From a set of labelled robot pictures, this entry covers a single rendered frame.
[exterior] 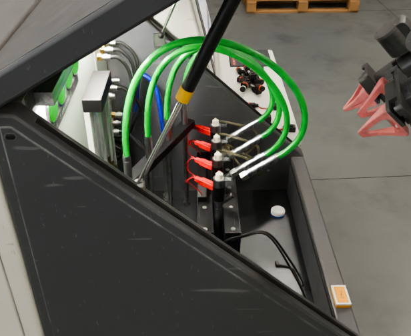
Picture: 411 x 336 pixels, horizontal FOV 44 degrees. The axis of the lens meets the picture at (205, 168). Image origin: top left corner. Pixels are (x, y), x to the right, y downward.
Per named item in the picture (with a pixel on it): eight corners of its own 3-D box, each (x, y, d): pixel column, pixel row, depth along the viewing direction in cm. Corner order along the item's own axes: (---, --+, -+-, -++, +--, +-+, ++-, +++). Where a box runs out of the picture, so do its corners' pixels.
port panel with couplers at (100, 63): (119, 153, 131) (106, 35, 113) (106, 153, 131) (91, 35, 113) (125, 128, 142) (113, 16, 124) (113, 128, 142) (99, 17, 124)
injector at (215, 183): (232, 251, 125) (235, 181, 113) (212, 251, 125) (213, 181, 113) (231, 243, 127) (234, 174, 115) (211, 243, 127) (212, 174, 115)
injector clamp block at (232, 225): (239, 279, 125) (241, 231, 117) (197, 279, 125) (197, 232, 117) (230, 193, 153) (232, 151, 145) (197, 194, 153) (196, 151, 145)
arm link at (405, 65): (438, 67, 105) (434, 55, 110) (418, 43, 103) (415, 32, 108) (408, 87, 109) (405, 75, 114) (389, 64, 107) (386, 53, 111)
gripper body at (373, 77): (359, 66, 115) (387, 45, 111) (387, 98, 118) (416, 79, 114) (359, 78, 110) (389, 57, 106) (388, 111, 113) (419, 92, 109)
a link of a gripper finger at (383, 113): (347, 132, 87) (397, 105, 81) (347, 105, 92) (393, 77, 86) (371, 154, 90) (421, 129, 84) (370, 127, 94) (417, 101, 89)
